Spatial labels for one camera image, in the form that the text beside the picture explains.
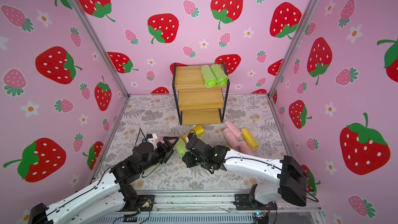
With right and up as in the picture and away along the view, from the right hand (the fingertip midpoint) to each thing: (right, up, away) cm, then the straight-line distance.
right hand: (186, 155), depth 75 cm
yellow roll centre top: (+5, +9, +23) cm, 25 cm away
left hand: (-4, +7, -1) cm, 8 cm away
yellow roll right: (+36, +5, +18) cm, 41 cm away
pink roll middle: (+25, +5, +18) cm, 31 cm away
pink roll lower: (+32, 0, +15) cm, 35 cm away
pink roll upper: (+25, +13, +26) cm, 39 cm away
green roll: (-3, +4, -1) cm, 5 cm away
